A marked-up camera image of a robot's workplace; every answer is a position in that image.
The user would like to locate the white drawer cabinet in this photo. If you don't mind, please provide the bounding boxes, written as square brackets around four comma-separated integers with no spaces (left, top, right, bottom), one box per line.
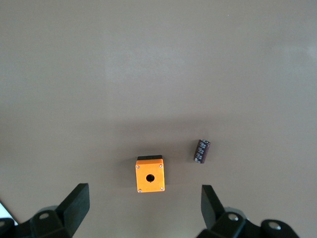
[0,198,18,225]

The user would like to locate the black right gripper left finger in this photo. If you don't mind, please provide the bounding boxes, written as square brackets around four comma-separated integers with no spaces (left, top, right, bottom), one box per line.
[16,183,90,238]

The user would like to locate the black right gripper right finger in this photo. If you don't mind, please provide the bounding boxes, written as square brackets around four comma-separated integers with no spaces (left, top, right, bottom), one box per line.
[197,184,248,238]

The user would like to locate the orange button enclosure box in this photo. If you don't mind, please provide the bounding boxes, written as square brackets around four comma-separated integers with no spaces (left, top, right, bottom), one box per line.
[135,155,166,193]

